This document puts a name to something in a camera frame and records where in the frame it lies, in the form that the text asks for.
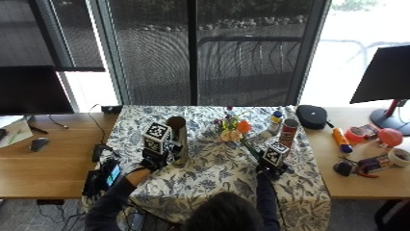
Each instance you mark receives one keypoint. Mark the person's left hand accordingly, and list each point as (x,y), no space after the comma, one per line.
(154,159)

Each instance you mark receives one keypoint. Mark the person's right hand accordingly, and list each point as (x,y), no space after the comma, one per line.
(268,167)

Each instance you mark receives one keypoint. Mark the brown metal vase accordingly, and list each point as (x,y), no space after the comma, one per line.
(179,140)

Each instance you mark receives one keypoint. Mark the artificial flower bouquet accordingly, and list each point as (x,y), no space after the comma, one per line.
(234,129)

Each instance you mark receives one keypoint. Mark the white marker cube right glove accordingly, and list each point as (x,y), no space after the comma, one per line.
(274,154)

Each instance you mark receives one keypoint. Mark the white marker cube glove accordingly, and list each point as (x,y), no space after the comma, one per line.
(274,154)
(155,137)

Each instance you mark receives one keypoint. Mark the white marker cube left glove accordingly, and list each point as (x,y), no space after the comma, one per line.
(155,137)

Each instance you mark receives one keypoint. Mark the smartphone with lit screen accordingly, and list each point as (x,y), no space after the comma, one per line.
(111,173)

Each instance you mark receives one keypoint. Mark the blue floral tablecloth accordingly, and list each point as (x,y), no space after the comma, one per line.
(221,170)

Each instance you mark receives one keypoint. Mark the red snack can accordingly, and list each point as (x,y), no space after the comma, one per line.
(287,132)

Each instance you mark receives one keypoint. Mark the small black round device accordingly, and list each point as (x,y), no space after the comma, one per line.
(342,168)

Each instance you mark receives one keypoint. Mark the the person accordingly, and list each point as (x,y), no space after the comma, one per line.
(199,205)

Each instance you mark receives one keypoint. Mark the small black box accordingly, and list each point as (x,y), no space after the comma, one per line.
(110,109)

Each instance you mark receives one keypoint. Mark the black oval case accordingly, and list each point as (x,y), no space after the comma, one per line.
(311,116)

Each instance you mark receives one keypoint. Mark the orange glue stick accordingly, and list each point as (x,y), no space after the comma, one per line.
(342,140)

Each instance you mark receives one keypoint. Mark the red tape roll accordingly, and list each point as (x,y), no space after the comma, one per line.
(354,134)

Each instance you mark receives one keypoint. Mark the purple packet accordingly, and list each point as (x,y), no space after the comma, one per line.
(372,162)

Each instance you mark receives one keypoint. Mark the black computer mouse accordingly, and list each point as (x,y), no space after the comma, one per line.
(38,144)

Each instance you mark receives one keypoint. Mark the red balloon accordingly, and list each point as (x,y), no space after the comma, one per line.
(390,137)

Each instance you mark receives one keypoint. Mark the white tape roll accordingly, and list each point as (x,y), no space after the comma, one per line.
(399,157)

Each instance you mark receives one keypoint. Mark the black chair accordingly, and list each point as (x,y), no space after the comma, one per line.
(392,215)

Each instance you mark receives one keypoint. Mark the white paper sheet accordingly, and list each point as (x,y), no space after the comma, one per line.
(14,133)

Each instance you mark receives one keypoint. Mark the black monitor with red stand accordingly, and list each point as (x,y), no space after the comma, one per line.
(383,80)

